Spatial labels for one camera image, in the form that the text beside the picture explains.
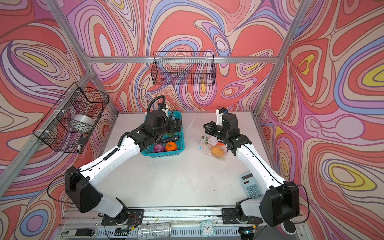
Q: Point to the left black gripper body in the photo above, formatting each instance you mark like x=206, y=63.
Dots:
x=166, y=128

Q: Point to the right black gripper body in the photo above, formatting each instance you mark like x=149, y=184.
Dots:
x=217, y=131

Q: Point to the brown potato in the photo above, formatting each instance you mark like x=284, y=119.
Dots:
x=218, y=152

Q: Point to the clear zip top bag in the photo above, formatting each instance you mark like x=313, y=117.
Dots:
x=204, y=142

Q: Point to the teal plastic basket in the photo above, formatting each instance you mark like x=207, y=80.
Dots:
x=179, y=131

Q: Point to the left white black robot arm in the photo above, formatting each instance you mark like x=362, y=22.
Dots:
x=81, y=184

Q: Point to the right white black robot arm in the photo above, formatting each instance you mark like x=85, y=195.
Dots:
x=280, y=200

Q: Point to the black eggplant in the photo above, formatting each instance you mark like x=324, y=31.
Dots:
x=174, y=138

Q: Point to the purple red onion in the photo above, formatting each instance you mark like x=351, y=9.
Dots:
x=158, y=148

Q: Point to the teal calculator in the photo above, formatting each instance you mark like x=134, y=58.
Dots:
x=251, y=186

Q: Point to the small teal alarm clock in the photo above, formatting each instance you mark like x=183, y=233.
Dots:
x=207, y=229

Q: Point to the silver drink can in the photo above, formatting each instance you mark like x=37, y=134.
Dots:
x=154, y=231

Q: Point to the black power strip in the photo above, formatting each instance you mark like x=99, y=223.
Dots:
x=78, y=233

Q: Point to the back black wire basket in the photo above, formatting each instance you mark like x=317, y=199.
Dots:
x=184, y=68

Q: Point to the black wire basket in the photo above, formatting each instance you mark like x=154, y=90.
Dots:
x=184, y=68
x=76, y=100

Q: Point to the left black wire basket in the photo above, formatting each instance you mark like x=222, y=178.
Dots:
x=76, y=100

